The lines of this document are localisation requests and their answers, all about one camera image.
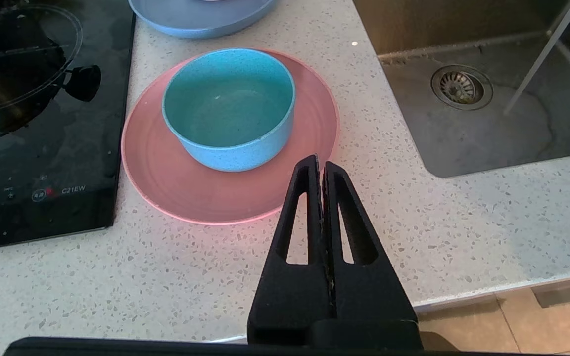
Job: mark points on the round metal sink strainer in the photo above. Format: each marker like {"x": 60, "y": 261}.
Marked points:
{"x": 461, "y": 87}

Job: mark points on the teal bowl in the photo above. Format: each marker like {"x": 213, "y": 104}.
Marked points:
{"x": 230, "y": 109}

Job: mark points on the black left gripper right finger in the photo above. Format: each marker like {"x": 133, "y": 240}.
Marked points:
{"x": 374, "y": 296}

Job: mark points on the black induction cooktop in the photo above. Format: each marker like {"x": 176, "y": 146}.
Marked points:
{"x": 67, "y": 158}

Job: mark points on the blue grey plate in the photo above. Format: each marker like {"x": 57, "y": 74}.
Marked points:
{"x": 201, "y": 22}

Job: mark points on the pink plate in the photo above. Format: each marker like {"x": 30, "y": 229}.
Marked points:
{"x": 166, "y": 183}

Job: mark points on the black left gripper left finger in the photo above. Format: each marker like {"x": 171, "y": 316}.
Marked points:
{"x": 285, "y": 296}

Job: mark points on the stainless steel sink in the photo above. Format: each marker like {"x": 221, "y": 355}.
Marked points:
{"x": 463, "y": 143}

